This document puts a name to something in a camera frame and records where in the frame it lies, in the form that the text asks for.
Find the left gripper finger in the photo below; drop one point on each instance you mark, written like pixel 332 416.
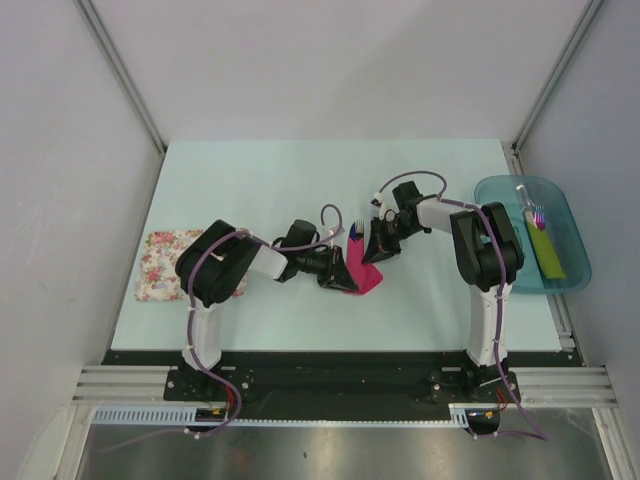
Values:
pixel 334 283
pixel 341 270

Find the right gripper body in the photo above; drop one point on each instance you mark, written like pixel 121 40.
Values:
pixel 389 235

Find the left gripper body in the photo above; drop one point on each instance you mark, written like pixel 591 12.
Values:
pixel 333 272

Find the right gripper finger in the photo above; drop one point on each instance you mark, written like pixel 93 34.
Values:
pixel 372 256
pixel 375 235

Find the pink paper napkin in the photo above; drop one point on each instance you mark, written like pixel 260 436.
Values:
pixel 366 276

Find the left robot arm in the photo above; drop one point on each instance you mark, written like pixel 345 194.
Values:
pixel 213 268

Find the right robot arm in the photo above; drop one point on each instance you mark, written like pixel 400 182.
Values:
pixel 488 257

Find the silver utensil in bin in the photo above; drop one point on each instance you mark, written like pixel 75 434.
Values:
pixel 528 207

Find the iridescent fork in bin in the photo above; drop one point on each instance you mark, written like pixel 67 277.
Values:
pixel 539 217

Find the teal plastic bin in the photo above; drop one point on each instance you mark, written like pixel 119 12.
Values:
pixel 560 226

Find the floral tray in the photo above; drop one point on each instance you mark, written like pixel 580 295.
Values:
pixel 157 280

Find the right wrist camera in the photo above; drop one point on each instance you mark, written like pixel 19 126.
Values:
pixel 383 210

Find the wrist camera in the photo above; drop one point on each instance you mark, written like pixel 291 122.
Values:
pixel 331 233
pixel 383 210

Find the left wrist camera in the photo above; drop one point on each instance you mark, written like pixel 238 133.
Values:
pixel 331 233

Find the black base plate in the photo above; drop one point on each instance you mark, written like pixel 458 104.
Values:
pixel 344 386

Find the aluminium frame rail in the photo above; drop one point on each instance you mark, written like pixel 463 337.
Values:
pixel 563 387

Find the white cable duct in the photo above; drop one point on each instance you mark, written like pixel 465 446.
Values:
pixel 145 415

